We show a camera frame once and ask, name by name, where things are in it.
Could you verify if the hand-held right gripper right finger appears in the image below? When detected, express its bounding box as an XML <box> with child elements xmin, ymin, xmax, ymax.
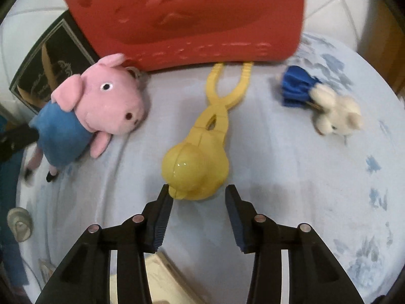
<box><xmin>225</xmin><ymin>184</ymin><xmax>364</xmax><ymax>304</ymax></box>

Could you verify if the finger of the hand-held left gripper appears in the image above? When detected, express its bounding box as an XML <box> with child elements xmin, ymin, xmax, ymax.
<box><xmin>0</xmin><ymin>123</ymin><xmax>40</xmax><ymax>165</ymax></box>

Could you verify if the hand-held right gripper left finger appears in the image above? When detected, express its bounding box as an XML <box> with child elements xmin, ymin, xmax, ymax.
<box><xmin>34</xmin><ymin>184</ymin><xmax>174</xmax><ymax>304</ymax></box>

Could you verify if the yellow box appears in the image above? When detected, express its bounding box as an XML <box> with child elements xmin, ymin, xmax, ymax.
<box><xmin>109</xmin><ymin>250</ymin><xmax>206</xmax><ymax>304</ymax></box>

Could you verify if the yellow duck snowball clamp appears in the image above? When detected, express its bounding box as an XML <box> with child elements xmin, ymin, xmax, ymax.
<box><xmin>161</xmin><ymin>62</ymin><xmax>254</xmax><ymax>201</ymax></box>

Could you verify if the black gift box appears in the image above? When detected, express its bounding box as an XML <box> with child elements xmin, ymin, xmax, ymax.
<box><xmin>9</xmin><ymin>10</ymin><xmax>102</xmax><ymax>115</ymax></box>

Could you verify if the small beige trinket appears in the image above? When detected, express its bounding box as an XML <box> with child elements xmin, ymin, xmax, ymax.
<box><xmin>7</xmin><ymin>207</ymin><xmax>33</xmax><ymax>242</ymax></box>

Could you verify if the pig plush blue shirt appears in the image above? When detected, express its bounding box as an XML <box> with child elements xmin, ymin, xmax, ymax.
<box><xmin>24</xmin><ymin>54</ymin><xmax>152</xmax><ymax>183</ymax></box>

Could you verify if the white bunny plush blue dress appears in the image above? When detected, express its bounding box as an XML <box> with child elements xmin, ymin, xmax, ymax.
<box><xmin>280</xmin><ymin>65</ymin><xmax>362</xmax><ymax>137</ymax></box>

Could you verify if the red toy suitcase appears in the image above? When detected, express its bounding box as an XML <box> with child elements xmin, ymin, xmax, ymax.
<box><xmin>62</xmin><ymin>0</ymin><xmax>309</xmax><ymax>72</ymax></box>

